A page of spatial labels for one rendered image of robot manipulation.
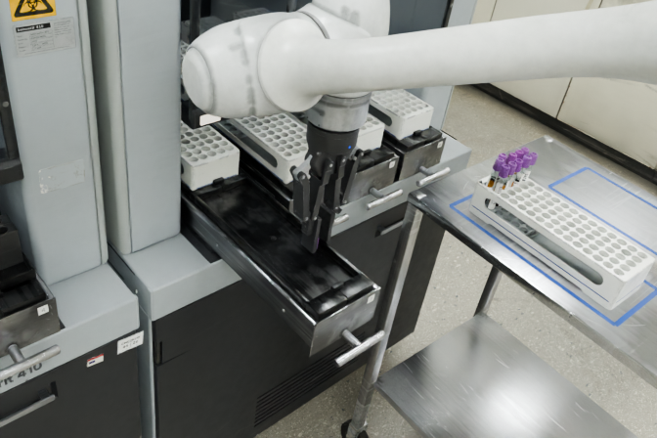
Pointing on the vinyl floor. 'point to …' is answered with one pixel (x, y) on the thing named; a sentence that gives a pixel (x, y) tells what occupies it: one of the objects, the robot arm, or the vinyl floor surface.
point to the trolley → (496, 379)
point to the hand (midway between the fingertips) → (317, 228)
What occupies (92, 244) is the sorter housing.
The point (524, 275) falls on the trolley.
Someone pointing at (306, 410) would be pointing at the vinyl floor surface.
